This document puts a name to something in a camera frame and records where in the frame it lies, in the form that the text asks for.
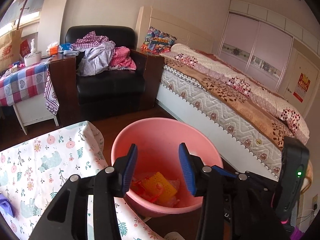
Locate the white round container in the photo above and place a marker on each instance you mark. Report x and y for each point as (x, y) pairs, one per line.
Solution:
(32, 58)

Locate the colourful comic pillow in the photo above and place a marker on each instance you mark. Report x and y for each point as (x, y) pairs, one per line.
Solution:
(157, 42)

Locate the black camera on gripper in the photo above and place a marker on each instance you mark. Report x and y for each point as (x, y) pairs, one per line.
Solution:
(294, 163)

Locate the plaid checkered tablecloth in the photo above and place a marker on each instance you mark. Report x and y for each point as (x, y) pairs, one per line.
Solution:
(27, 83)

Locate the black leather armchair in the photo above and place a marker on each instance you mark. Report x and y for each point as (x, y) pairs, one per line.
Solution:
(111, 92)

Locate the red wall calendar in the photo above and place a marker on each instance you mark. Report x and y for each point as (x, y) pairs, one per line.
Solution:
(301, 87)

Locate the brown New Balance paper bag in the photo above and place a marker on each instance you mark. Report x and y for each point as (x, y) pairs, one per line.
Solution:
(10, 49)

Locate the yellow foam net with sticker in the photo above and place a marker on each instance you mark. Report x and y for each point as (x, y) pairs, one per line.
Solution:
(157, 187)

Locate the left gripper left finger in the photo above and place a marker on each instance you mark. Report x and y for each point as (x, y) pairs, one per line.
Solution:
(66, 215)

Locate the bed with floral blanket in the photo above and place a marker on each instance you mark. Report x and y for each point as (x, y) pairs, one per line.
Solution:
(246, 122)

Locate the floral bear tablecloth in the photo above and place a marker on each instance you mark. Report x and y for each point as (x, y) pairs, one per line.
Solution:
(33, 171)

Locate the white wardrobe sliding doors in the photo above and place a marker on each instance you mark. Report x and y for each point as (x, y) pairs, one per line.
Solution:
(272, 49)

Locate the orange tissue box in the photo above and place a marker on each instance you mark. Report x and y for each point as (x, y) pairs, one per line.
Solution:
(52, 48)

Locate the purple plastic bag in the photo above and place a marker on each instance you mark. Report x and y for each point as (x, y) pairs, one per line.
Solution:
(6, 205)

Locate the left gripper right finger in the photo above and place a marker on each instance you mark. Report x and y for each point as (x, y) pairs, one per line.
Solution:
(198, 179)

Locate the dark wooden cabinet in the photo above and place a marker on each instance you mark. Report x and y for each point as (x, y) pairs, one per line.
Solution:
(62, 70)

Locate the white and orange plastic bag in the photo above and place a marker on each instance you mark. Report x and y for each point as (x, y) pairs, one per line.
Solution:
(140, 187)

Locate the pile of clothes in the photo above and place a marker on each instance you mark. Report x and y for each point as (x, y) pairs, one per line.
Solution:
(101, 54)

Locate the pink plastic trash bin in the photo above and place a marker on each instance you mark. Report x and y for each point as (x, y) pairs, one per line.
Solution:
(158, 152)

